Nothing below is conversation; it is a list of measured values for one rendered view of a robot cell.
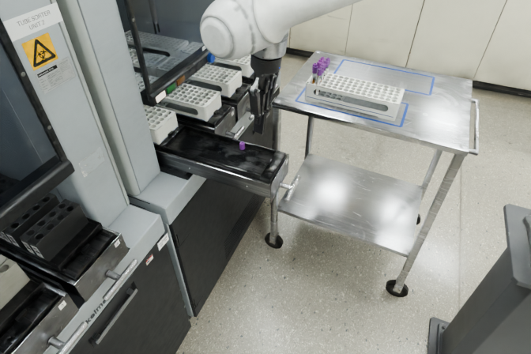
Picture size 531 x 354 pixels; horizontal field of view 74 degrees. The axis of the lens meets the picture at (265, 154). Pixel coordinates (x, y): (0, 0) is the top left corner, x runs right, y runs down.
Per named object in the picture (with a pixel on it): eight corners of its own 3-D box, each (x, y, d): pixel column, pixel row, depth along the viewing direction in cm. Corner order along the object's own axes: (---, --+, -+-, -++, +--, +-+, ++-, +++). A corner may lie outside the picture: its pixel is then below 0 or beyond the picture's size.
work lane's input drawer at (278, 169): (75, 141, 115) (65, 118, 109) (105, 118, 125) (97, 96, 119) (285, 209, 93) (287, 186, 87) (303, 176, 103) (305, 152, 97)
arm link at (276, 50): (241, 30, 79) (240, 54, 83) (277, 41, 77) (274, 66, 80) (261, 18, 86) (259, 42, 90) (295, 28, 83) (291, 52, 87)
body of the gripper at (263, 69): (261, 42, 89) (258, 75, 95) (244, 54, 83) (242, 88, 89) (288, 50, 87) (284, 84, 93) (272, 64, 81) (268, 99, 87)
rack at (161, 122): (80, 123, 111) (73, 107, 107) (103, 107, 118) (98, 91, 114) (160, 148, 102) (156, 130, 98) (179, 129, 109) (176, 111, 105)
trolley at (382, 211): (263, 246, 172) (263, 99, 118) (298, 184, 203) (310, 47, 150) (406, 303, 150) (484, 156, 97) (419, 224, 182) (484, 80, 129)
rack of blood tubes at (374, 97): (303, 99, 119) (305, 83, 115) (314, 85, 126) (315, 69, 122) (394, 121, 109) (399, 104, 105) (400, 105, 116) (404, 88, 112)
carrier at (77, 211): (82, 219, 80) (73, 201, 76) (89, 221, 79) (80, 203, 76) (39, 260, 72) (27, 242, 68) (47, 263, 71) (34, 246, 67)
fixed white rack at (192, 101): (130, 104, 120) (126, 88, 115) (148, 90, 127) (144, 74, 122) (207, 124, 111) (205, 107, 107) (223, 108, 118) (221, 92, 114)
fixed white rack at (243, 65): (181, 65, 141) (178, 50, 137) (194, 55, 148) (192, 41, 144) (249, 80, 132) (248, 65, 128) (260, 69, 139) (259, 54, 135)
